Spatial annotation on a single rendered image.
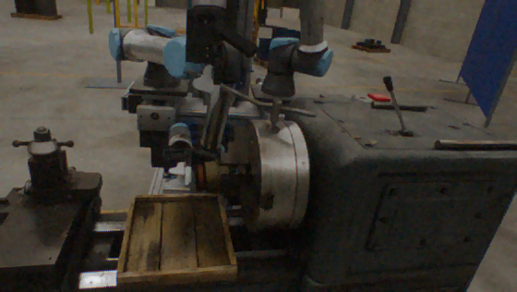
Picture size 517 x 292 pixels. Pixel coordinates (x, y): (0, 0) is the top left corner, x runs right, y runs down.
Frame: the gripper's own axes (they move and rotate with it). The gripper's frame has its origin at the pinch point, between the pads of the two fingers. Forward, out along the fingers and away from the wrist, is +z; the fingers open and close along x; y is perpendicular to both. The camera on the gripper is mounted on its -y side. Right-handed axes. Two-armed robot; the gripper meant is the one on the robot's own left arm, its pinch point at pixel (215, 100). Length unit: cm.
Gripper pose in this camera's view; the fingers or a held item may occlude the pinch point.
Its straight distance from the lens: 83.3
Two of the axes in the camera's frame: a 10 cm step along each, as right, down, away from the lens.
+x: 2.3, 1.9, -9.6
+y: -9.7, -0.1, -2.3
